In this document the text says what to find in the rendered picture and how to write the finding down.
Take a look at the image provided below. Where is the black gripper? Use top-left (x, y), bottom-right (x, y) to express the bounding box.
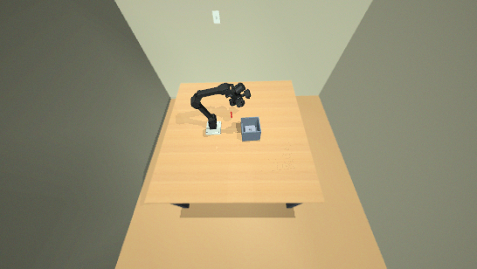
top-left (229, 89), bottom-right (251, 107)

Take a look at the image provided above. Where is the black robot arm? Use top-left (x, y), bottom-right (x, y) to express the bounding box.
top-left (190, 82), bottom-right (245, 130)

